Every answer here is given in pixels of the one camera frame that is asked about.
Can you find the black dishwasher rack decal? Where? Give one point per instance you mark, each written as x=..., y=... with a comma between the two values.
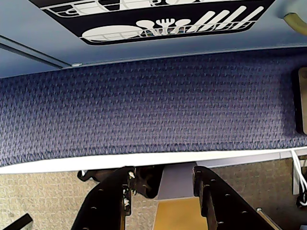
x=153, y=19

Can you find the black framed tan panel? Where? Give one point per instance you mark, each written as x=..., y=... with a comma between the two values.
x=301, y=100

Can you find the blue textured floor mat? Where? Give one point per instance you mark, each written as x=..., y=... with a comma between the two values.
x=144, y=107

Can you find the light blue toy kitchen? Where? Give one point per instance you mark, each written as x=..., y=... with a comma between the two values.
x=168, y=50

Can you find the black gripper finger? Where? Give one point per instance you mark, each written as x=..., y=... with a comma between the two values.
x=225, y=206
x=105, y=203

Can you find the black flat bar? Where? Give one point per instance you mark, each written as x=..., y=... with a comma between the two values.
x=18, y=221

